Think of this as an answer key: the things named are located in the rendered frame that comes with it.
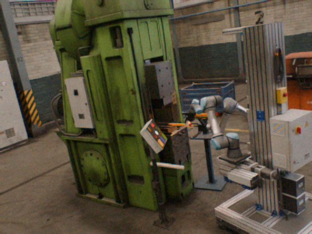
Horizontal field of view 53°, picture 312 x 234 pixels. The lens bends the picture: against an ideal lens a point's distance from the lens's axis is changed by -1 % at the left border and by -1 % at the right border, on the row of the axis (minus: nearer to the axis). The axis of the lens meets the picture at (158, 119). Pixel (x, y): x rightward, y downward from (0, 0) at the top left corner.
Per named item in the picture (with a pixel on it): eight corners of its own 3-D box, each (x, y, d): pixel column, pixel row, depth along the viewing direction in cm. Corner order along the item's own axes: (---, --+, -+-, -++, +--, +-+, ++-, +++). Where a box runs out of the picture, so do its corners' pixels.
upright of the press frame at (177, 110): (192, 178, 459) (169, 15, 400) (183, 186, 439) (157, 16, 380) (167, 175, 485) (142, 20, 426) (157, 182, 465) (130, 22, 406)
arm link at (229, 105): (237, 103, 326) (221, 145, 341) (236, 101, 337) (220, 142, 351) (227, 100, 326) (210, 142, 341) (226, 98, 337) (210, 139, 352)
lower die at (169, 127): (177, 128, 396) (176, 122, 394) (168, 133, 381) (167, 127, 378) (150, 127, 421) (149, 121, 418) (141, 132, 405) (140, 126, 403)
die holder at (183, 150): (191, 157, 415) (186, 125, 404) (176, 169, 386) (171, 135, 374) (157, 154, 448) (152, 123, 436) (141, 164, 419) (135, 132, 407)
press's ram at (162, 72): (178, 91, 395) (172, 59, 385) (160, 98, 365) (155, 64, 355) (151, 92, 419) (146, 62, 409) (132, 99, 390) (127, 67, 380)
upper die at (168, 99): (172, 101, 387) (171, 93, 384) (164, 105, 371) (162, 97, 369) (146, 101, 411) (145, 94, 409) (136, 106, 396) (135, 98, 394)
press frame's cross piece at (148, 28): (163, 55, 392) (157, 16, 380) (144, 60, 361) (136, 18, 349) (136, 58, 418) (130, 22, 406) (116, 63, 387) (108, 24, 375)
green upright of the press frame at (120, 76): (167, 201, 407) (136, 18, 349) (156, 211, 387) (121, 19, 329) (141, 195, 433) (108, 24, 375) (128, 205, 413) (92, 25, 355)
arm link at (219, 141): (230, 146, 299) (214, 93, 312) (216, 150, 297) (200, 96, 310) (227, 148, 311) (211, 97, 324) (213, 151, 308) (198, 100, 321)
